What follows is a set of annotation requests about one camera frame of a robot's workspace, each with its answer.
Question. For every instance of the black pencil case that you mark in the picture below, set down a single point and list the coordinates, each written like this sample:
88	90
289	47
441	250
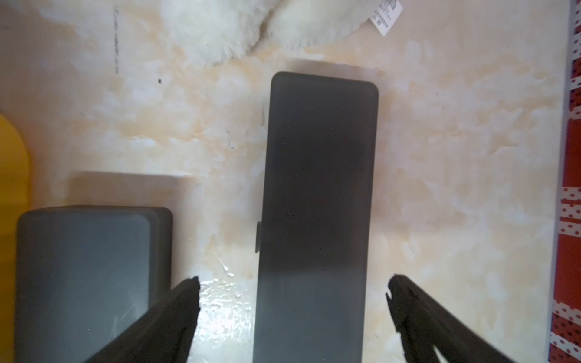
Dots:
313	238
84	274

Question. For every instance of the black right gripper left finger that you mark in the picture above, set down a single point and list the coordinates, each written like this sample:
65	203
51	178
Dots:
163	334

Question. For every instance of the white plush dog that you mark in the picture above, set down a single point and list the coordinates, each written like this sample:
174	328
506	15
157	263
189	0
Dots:
212	32

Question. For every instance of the yellow storage box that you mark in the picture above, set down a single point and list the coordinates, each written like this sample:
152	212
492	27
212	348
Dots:
15	200

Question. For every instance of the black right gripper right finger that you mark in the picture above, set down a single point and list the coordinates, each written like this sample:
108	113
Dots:
427	329

